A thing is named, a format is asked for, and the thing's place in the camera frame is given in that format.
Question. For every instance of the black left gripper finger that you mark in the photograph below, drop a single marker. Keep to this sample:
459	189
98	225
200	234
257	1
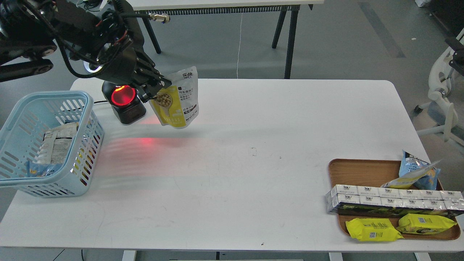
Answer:
147	91
145	66

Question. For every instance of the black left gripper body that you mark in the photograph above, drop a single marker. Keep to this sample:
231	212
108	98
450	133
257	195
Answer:
122	63

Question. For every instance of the yellow white snack pouch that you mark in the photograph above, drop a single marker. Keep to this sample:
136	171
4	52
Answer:
177	105

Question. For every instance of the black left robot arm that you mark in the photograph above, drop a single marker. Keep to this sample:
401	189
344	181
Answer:
34	29

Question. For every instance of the white snack packet in basket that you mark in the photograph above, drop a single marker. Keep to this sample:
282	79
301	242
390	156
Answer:
56	143

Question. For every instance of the light blue plastic basket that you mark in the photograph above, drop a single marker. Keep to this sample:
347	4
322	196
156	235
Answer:
23	133

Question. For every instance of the blue snack packet in basket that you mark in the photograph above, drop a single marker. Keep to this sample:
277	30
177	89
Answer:
41	170

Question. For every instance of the blue snack bag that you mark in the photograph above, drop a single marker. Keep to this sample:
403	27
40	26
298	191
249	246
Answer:
411	163

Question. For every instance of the yellow silver snack bag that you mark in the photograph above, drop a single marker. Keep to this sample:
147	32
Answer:
407	180

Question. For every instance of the black barcode scanner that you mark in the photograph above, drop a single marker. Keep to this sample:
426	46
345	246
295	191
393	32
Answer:
125	103

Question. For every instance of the silver wrapped box pack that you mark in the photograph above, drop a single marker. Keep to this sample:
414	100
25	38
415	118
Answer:
391	202

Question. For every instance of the yellow wet wipes pack left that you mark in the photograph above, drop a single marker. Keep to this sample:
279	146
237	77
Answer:
372	229

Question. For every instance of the yellow wet wipes pack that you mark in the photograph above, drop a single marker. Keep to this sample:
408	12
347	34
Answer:
372	229
422	224

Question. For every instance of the yellow wet wipes pack right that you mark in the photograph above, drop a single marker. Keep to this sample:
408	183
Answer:
422	224

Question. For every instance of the white office chair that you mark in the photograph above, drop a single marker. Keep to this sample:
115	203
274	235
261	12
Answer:
441	84

